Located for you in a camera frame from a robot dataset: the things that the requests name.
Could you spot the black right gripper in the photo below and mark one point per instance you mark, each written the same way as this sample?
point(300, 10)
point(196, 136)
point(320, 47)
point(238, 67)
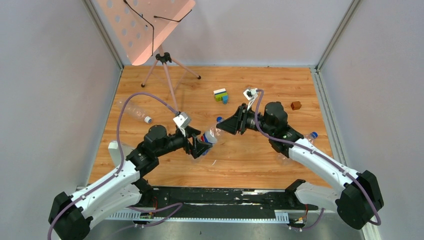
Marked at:
point(236, 122)

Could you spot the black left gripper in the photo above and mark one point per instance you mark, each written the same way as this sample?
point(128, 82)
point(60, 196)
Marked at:
point(191, 142)

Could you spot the clear Pepsi bottle blue label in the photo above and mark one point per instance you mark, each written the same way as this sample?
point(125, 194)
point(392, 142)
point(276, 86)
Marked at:
point(214, 135)

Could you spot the clear bottle white cap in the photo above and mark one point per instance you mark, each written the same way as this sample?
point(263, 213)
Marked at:
point(137, 112)

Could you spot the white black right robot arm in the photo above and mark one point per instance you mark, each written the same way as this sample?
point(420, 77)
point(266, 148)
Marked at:
point(354, 195)

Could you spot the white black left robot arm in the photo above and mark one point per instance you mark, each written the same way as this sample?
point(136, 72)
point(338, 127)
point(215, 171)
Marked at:
point(73, 216)

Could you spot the coloured toy brick stack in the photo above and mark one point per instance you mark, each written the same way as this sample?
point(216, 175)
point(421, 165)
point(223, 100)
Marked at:
point(221, 95)

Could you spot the brown small block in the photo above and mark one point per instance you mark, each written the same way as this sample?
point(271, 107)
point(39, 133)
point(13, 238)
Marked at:
point(296, 105)

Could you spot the white carton with cap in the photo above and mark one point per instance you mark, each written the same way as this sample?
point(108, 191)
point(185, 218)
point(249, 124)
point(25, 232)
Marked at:
point(115, 153)

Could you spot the pink music stand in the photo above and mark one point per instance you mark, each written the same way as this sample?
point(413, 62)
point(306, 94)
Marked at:
point(138, 29)

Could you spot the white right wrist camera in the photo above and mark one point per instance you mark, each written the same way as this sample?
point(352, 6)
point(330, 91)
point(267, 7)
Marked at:
point(250, 94)

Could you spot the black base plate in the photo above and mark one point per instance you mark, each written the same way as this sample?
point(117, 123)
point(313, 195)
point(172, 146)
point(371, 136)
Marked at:
point(223, 203)

